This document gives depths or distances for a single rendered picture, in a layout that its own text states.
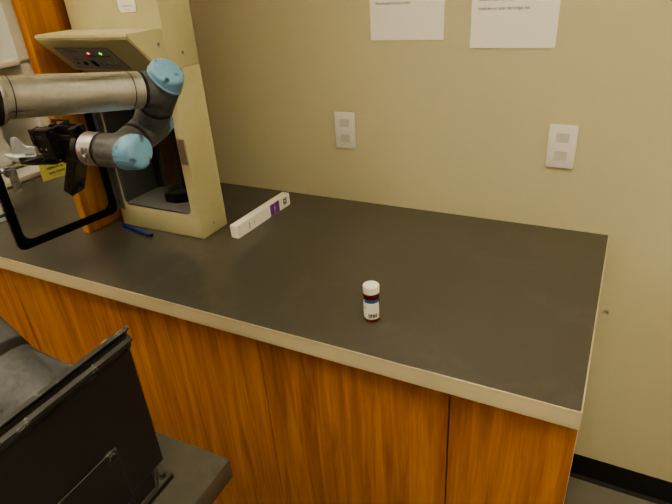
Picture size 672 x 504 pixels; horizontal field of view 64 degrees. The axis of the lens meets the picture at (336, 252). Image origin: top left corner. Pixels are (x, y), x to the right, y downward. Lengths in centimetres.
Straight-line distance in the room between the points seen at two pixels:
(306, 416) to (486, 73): 99
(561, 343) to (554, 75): 69
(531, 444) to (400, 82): 101
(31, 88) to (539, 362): 104
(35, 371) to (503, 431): 80
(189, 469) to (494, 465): 60
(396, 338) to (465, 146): 69
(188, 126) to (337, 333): 71
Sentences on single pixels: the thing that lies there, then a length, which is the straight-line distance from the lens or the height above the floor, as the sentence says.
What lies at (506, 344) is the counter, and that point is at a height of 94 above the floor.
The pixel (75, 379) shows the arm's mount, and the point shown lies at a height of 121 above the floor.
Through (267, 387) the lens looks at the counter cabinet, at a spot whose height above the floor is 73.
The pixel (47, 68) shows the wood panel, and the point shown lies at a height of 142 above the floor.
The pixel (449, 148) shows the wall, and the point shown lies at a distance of 163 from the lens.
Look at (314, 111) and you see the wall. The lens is 177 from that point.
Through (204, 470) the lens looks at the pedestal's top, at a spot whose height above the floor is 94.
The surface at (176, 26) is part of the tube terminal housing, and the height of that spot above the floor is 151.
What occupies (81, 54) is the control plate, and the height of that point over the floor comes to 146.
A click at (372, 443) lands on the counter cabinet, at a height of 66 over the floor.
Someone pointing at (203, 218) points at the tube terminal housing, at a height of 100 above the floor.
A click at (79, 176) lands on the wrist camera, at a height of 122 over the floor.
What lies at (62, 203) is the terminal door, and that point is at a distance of 170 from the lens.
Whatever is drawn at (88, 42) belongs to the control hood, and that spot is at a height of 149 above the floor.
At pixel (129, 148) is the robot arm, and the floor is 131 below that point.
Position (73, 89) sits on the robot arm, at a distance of 115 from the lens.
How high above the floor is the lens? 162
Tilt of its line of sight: 28 degrees down
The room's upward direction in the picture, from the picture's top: 4 degrees counter-clockwise
